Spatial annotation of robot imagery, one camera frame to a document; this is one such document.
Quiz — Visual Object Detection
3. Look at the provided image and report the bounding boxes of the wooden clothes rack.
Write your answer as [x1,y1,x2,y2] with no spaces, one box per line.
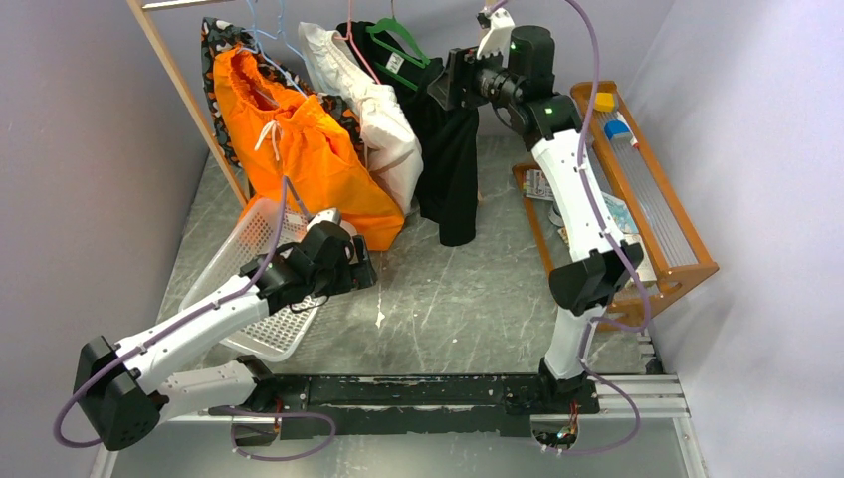
[126,0,500,206]

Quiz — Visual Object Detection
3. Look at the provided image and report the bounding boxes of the red white marker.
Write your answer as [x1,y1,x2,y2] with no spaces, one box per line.
[615,110,639,150]

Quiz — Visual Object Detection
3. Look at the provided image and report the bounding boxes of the yellow sponge block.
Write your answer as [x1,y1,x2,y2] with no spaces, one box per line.
[593,92,618,113]

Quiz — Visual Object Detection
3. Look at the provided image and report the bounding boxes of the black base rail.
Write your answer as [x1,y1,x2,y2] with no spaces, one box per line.
[233,372,600,439]

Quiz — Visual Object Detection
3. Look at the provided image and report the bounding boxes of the blue wire hanger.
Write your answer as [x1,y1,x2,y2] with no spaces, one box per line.
[244,0,309,97]

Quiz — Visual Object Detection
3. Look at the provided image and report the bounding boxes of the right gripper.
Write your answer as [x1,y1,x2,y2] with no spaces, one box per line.
[427,39,522,111]

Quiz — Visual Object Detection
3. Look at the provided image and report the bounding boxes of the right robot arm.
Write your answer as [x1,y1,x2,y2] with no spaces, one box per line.
[428,5,644,412]

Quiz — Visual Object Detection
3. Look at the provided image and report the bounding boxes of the blue eraser block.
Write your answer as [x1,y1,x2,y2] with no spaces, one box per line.
[603,119,628,141]

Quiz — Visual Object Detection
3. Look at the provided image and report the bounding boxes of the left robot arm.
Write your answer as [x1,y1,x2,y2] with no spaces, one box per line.
[53,220,377,451]

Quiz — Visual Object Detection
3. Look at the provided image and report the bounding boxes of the black shorts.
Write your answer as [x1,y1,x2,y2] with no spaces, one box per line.
[351,21,479,247]

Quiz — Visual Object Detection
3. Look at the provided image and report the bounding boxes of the pink hanger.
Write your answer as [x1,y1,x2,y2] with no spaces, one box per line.
[338,0,381,85]

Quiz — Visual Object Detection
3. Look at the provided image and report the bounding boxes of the green plastic hanger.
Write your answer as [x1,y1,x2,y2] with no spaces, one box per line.
[364,17,431,92]

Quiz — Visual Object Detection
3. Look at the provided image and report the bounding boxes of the patterned dark shorts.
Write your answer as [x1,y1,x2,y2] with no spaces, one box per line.
[200,17,364,174]

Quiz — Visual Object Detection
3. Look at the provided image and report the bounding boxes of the white plastic basket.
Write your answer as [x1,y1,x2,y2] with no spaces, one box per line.
[179,196,331,363]

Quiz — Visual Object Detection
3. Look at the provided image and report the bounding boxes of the white shorts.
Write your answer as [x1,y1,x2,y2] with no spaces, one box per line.
[298,22,423,215]

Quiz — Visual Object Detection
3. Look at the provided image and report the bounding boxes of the orange shorts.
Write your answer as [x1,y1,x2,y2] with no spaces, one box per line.
[213,50,404,251]

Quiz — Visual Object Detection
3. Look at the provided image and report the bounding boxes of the snack packet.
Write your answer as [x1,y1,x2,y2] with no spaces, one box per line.
[523,169,554,202]

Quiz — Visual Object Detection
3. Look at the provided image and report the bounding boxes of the orange wooden shelf rack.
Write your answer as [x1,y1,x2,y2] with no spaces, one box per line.
[511,80,720,333]

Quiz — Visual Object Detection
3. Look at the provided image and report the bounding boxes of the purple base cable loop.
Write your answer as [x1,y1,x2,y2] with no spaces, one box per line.
[229,408,337,463]

